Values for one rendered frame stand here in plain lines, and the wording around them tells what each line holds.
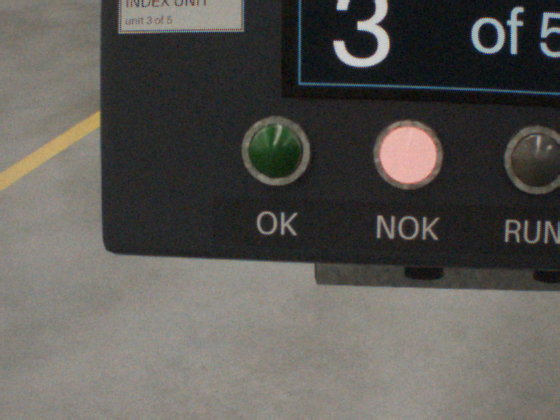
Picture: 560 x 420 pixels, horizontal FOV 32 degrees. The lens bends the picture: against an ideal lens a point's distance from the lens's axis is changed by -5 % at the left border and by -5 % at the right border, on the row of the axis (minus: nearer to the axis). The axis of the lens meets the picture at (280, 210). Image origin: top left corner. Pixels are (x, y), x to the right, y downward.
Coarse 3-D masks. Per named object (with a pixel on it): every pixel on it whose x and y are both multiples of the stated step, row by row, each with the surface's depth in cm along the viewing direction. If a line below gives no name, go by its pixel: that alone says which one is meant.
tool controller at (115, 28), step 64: (128, 0) 39; (192, 0) 39; (256, 0) 38; (448, 0) 37; (512, 0) 37; (128, 64) 40; (192, 64) 39; (256, 64) 39; (448, 64) 38; (512, 64) 37; (128, 128) 40; (192, 128) 40; (320, 128) 39; (448, 128) 38; (512, 128) 38; (128, 192) 41; (192, 192) 40; (256, 192) 40; (320, 192) 39; (384, 192) 39; (448, 192) 39; (512, 192) 38; (192, 256) 41; (256, 256) 40; (320, 256) 40; (384, 256) 39; (448, 256) 39; (512, 256) 39
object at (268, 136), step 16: (256, 128) 39; (272, 128) 39; (288, 128) 39; (256, 144) 39; (272, 144) 38; (288, 144) 38; (304, 144) 39; (256, 160) 39; (272, 160) 39; (288, 160) 38; (304, 160) 39; (256, 176) 39; (272, 176) 39; (288, 176) 39
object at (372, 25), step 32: (320, 0) 38; (352, 0) 38; (384, 0) 38; (416, 0) 37; (320, 32) 38; (352, 32) 38; (384, 32) 38; (416, 32) 38; (320, 64) 38; (352, 64) 38; (384, 64) 38; (416, 64) 38
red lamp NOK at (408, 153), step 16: (384, 128) 38; (400, 128) 38; (416, 128) 38; (384, 144) 38; (400, 144) 38; (416, 144) 38; (432, 144) 38; (384, 160) 38; (400, 160) 38; (416, 160) 38; (432, 160) 38; (384, 176) 39; (400, 176) 38; (416, 176) 38; (432, 176) 38
